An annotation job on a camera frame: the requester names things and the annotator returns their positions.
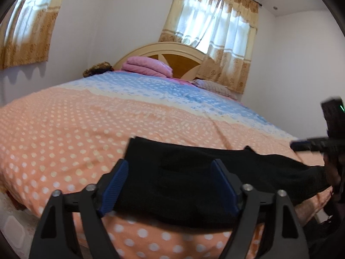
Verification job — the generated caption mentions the black pants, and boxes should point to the black pants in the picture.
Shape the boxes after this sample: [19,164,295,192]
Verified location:
[113,137,329,230]

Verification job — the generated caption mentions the peach blue polka-dot bedspread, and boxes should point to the peach blue polka-dot bedspread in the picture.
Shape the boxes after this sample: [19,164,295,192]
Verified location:
[1,72,323,258]

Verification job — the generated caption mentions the person's bare foot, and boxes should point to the person's bare foot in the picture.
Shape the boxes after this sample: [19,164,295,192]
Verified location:
[295,187,333,226]

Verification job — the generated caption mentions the striped pillow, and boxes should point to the striped pillow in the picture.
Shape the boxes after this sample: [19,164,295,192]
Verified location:
[190,79,238,100]

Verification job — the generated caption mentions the brown fuzzy object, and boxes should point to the brown fuzzy object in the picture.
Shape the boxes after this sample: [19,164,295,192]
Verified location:
[82,62,114,78]

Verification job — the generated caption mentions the folded pink blanket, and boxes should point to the folded pink blanket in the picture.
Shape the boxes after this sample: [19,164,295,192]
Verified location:
[121,56,173,78]

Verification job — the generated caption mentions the cream wooden headboard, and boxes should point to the cream wooden headboard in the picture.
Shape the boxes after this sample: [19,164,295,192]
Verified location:
[113,41,208,81]

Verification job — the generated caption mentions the beige floral window curtain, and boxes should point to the beige floral window curtain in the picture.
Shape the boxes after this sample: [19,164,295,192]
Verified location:
[159,0,259,94]

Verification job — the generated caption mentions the side window curtain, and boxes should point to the side window curtain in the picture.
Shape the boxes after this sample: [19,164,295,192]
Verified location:
[1,0,63,70]

